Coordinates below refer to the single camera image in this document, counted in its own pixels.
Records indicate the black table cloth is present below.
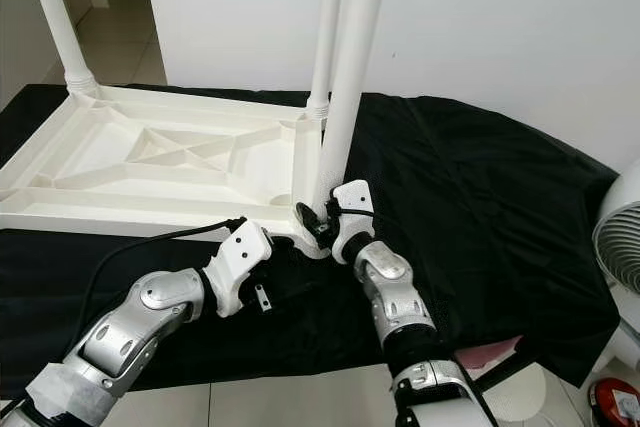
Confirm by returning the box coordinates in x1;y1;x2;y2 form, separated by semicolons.
0;82;640;398

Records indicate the pink fabric piece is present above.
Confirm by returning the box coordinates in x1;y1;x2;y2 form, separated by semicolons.
455;335;523;368

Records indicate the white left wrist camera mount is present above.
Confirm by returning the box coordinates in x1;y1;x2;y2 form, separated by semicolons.
205;219;273;318

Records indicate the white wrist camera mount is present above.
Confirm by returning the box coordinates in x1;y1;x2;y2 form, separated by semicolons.
205;219;273;318
332;179;376;263

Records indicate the white plastic table top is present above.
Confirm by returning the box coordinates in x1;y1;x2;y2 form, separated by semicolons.
0;82;336;260

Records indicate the red black round device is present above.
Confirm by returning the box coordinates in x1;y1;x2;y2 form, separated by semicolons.
588;377;640;423

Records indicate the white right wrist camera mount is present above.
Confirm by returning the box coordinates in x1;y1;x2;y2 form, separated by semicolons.
332;179;376;263

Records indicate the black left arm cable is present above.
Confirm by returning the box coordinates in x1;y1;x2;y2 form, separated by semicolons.
75;217;246;328

